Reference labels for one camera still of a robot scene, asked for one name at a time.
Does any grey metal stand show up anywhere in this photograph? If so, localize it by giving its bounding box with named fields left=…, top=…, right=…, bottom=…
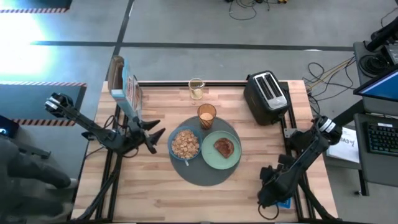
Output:
left=0, top=133, right=52, bottom=160

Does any black cylindrical device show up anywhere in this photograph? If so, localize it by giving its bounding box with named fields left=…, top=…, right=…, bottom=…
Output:
left=365, top=17, right=398, bottom=52

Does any blue bowl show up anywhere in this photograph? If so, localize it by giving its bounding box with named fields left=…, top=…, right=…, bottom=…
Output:
left=167, top=126, right=203, bottom=162

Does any clear glass measuring cup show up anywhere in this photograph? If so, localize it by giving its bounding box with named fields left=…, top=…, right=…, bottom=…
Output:
left=188, top=77, right=206, bottom=101

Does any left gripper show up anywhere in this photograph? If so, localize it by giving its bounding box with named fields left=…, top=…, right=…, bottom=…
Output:
left=124, top=119, right=167, bottom=155

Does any grey computer desk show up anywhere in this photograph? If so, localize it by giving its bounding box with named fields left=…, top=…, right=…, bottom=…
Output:
left=323, top=40, right=398, bottom=197

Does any amber glass tumbler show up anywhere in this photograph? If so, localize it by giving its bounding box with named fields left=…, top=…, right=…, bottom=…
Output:
left=197, top=103, right=217, bottom=130

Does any computer monitor blue screen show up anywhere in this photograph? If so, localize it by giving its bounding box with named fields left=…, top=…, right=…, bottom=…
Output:
left=353, top=67, right=398, bottom=103

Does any yellow floor cable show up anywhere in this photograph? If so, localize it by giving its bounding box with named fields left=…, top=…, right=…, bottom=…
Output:
left=306, top=58, right=356, bottom=91

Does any black two-slot toaster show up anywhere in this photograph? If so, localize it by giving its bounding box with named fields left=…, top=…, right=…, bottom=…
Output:
left=243, top=70, right=289, bottom=126

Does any coiled black cable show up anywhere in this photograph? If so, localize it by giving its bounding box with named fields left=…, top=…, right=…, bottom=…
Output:
left=358, top=54, right=389, bottom=75

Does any black floor cable bundle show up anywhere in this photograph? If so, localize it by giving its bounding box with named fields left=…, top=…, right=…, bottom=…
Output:
left=303, top=61, right=331, bottom=123

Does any dark floor mat striped border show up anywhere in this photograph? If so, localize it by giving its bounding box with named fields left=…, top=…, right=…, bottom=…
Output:
left=0, top=0, right=73, bottom=14
left=0, top=81, right=88, bottom=127

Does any light blue cereal box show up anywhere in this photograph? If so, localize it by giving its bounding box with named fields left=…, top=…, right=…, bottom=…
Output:
left=107, top=55, right=144, bottom=119

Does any white paper sheet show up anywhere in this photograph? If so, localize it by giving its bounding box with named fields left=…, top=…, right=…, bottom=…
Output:
left=326, top=126, right=360, bottom=164

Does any thin black floor cable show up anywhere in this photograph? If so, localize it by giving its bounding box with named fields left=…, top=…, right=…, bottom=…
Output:
left=228, top=0, right=257, bottom=22

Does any pale green plate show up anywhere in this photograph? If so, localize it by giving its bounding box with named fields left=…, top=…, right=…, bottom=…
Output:
left=201, top=129, right=243, bottom=170

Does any black device blue light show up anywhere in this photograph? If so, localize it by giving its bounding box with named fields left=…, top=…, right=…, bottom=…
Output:
left=0, top=114, right=19, bottom=139

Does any round grey woven placemat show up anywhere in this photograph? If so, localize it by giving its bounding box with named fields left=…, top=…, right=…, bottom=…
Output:
left=169, top=115, right=243, bottom=187

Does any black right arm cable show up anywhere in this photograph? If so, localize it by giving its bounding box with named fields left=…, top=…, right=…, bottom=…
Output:
left=257, top=203, right=280, bottom=221

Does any brown cereal pieces heap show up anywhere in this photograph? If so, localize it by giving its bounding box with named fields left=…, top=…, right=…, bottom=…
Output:
left=171, top=129, right=200, bottom=159

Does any blue plastic basket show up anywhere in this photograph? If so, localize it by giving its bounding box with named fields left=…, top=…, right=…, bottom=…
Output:
left=275, top=197, right=294, bottom=210

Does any brown toast slice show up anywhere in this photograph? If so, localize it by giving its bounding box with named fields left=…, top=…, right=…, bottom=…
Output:
left=213, top=138, right=235, bottom=159

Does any person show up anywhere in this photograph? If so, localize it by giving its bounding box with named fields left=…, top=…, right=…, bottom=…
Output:
left=0, top=136, right=78, bottom=224

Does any black backlit keyboard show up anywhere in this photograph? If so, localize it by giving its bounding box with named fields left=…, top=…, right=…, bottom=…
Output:
left=366, top=121, right=398, bottom=156

